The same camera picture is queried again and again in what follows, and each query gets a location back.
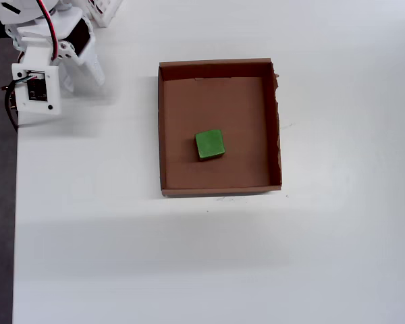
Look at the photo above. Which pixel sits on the small metal clamp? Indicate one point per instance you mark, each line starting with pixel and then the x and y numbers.
pixel 6 92

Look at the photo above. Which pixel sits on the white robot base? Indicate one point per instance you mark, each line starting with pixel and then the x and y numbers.
pixel 104 11

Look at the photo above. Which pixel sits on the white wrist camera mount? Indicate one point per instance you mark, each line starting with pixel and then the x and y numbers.
pixel 36 90

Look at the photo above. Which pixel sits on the brown cardboard box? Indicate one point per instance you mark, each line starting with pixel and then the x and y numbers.
pixel 175 135

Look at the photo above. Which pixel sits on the green cube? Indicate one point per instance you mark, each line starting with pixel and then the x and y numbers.
pixel 210 144

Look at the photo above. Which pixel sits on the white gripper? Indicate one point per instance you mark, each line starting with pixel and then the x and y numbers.
pixel 94 69

